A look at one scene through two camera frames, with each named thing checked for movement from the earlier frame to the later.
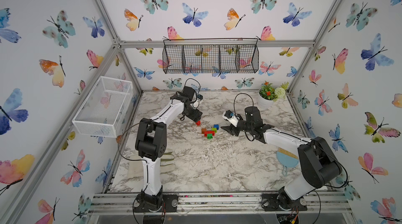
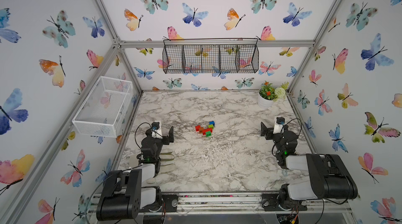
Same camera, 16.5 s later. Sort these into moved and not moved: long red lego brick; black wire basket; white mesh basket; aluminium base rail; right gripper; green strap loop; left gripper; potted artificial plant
Moved: long red lego brick; left gripper; right gripper
Not moved: potted artificial plant; white mesh basket; green strap loop; aluminium base rail; black wire basket
